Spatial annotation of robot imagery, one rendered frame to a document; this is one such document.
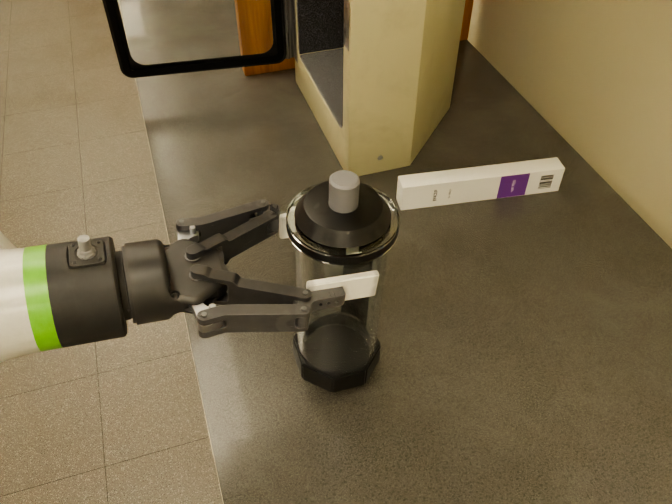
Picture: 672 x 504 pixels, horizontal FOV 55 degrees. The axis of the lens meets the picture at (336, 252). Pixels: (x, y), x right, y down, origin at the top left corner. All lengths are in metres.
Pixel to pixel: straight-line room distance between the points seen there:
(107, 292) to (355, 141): 0.56
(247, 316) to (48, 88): 2.88
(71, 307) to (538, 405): 0.53
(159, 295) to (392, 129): 0.57
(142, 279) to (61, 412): 1.46
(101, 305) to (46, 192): 2.17
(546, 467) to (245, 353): 0.38
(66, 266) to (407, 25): 0.59
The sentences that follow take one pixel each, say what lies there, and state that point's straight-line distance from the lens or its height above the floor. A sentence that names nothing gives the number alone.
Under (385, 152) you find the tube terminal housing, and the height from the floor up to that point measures 0.98.
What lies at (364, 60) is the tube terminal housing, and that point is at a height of 1.15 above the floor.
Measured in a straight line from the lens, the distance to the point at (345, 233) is 0.58.
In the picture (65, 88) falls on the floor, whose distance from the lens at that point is 3.36.
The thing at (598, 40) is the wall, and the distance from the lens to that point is 1.18.
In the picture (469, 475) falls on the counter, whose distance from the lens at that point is 0.76.
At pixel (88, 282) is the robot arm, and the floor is 1.21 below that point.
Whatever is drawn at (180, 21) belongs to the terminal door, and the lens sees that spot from 1.23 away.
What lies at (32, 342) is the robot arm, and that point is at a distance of 0.59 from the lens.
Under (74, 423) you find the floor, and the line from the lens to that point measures 1.99.
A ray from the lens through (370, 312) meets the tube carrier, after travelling 0.67.
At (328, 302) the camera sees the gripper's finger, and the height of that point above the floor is 1.15.
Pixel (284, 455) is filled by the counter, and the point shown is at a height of 0.94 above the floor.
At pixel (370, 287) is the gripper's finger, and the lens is 0.62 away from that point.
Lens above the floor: 1.61
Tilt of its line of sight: 45 degrees down
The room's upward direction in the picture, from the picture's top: straight up
